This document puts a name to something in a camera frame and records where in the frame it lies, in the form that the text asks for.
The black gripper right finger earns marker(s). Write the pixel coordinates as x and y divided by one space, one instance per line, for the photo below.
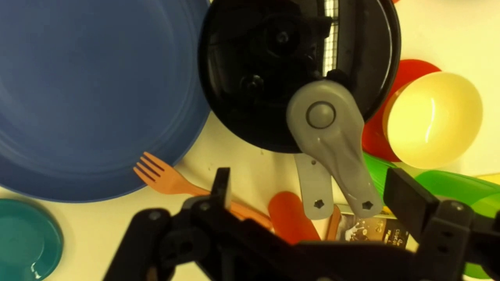
443 234

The orange plastic fork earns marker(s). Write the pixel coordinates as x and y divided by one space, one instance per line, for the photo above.
166 180

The small teal plate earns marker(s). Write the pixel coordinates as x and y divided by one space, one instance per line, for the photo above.
26 239

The red plastic cup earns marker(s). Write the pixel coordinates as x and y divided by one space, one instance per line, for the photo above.
412 72

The large blue plate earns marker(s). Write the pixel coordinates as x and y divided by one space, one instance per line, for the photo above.
88 94

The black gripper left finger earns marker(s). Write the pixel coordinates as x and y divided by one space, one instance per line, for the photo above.
151 244

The green plastic cup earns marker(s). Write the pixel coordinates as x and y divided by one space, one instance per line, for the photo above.
459 189

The pale yellow plastic cup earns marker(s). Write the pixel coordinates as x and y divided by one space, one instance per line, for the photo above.
432 119

